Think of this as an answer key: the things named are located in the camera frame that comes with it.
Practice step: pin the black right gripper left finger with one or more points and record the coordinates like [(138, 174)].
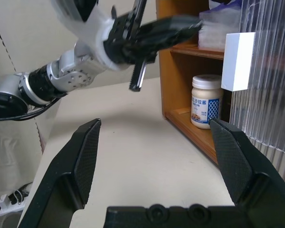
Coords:
[(61, 178)]

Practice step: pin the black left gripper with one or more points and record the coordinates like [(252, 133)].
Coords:
[(126, 40)]

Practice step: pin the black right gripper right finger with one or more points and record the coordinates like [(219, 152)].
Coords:
[(247, 166)]

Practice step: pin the purple tissue pack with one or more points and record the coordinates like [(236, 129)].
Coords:
[(216, 31)]

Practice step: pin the white jar blue label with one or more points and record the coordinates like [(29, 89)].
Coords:
[(205, 102)]

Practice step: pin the wooden cabinet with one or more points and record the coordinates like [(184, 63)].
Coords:
[(166, 71)]

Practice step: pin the white power strip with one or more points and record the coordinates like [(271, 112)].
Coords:
[(8, 204)]

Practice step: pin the ribbed clear sliding door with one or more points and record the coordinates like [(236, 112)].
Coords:
[(275, 71), (237, 107)]

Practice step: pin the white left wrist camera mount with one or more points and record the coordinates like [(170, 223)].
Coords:
[(102, 23)]

